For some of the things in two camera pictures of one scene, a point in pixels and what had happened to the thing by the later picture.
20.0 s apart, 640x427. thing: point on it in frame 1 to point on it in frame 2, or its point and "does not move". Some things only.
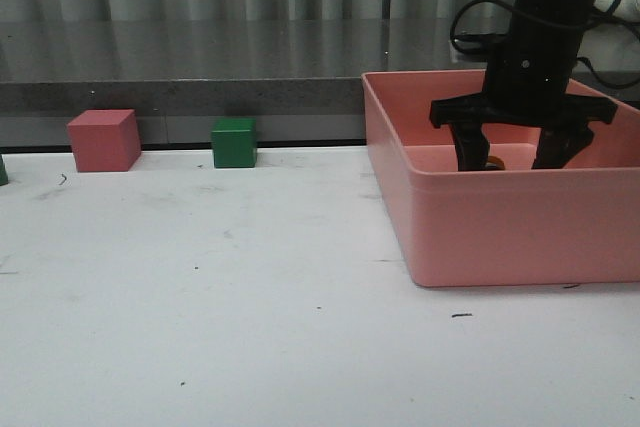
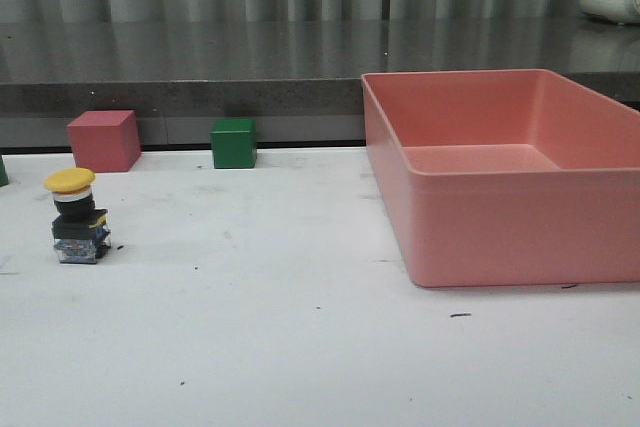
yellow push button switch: [494, 163] to [80, 231]
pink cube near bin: [105, 140] does not move
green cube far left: [3, 173] does not move
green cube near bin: [234, 142] does not move
